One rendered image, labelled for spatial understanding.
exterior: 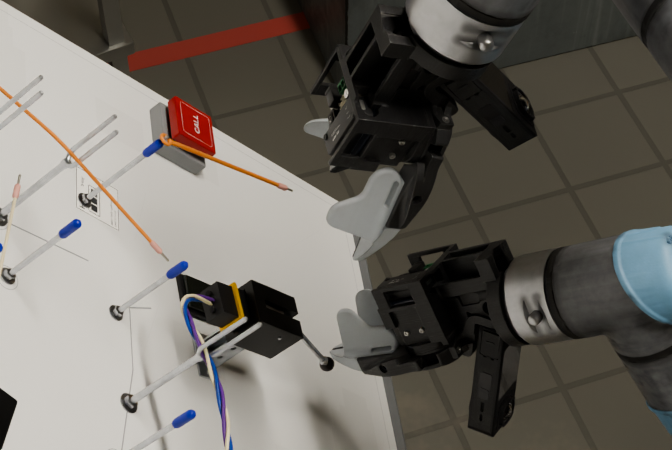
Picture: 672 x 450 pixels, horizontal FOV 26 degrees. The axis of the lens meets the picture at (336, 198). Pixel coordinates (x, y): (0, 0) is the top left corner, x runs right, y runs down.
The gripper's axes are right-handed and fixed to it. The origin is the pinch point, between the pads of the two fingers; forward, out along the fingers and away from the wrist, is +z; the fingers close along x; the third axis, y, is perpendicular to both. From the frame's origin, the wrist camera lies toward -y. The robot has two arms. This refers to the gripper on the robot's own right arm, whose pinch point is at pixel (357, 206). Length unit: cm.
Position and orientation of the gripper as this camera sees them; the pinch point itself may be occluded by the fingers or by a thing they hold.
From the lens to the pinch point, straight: 114.3
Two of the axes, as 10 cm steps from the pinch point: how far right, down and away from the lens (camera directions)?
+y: -8.9, -0.9, -4.4
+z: -4.0, 6.0, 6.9
